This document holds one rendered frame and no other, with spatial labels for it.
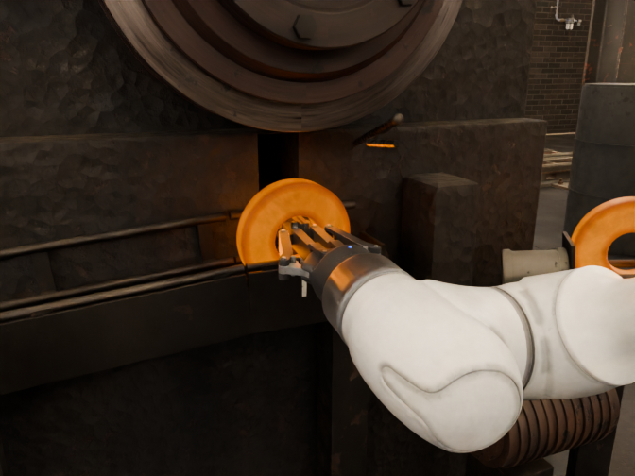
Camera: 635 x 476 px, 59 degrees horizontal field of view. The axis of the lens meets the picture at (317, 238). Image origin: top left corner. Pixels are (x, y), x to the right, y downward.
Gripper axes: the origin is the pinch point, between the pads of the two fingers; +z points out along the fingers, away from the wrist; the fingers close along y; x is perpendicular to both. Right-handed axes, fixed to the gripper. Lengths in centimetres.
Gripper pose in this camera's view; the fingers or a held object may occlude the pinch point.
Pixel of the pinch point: (294, 225)
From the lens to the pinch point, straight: 75.7
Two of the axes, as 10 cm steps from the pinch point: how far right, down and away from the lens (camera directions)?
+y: 9.3, -1.1, 3.5
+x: 0.3, -9.3, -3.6
